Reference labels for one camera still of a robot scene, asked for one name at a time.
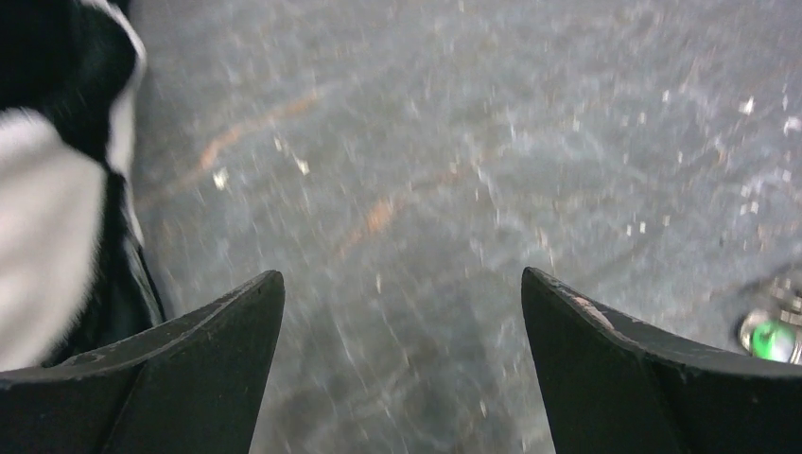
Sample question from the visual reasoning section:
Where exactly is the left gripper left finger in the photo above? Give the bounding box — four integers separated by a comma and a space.
1, 271, 285, 454

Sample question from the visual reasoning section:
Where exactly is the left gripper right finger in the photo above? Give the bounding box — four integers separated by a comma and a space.
521, 267, 801, 453

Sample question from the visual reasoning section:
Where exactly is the key with green tag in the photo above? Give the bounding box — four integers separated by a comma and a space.
738, 308, 801, 365

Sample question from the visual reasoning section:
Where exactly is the metal key holder red handle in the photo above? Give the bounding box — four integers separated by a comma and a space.
743, 265, 801, 329

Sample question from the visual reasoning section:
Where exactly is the black white checkered cloth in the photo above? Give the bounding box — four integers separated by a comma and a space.
1, 1, 166, 371

